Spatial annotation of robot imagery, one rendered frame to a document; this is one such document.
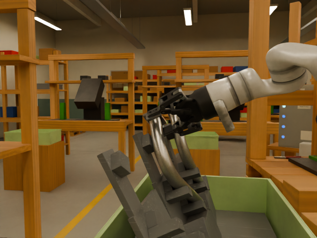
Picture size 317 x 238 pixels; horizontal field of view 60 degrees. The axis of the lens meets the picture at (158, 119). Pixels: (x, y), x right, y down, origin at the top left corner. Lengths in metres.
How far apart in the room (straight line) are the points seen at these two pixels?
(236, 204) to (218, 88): 0.50
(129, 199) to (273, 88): 0.38
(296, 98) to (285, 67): 1.21
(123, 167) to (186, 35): 11.23
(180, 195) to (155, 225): 0.16
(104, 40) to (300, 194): 11.53
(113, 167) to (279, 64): 0.38
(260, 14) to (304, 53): 1.12
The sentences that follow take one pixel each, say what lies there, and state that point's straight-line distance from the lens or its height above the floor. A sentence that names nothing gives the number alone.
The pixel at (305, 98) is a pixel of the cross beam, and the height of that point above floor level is 1.23.
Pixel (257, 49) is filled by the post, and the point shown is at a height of 1.50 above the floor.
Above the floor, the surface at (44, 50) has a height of 2.22.
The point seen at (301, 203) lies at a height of 0.85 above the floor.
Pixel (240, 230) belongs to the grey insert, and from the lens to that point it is 0.88.
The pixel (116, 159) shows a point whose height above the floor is 1.12.
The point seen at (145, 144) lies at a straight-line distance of 0.63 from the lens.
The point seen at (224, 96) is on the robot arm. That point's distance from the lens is 0.61.
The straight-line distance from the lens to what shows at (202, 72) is 8.36.
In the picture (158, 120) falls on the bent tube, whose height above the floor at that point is 1.17.
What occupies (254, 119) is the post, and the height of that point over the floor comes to 1.11.
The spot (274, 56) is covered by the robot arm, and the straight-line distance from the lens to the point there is 0.62.
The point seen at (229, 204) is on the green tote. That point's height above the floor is 0.87.
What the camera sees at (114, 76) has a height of 2.18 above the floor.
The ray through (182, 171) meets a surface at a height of 1.01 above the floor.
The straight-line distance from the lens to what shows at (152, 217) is 0.51.
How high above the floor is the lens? 1.22
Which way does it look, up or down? 4 degrees down
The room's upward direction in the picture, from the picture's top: straight up
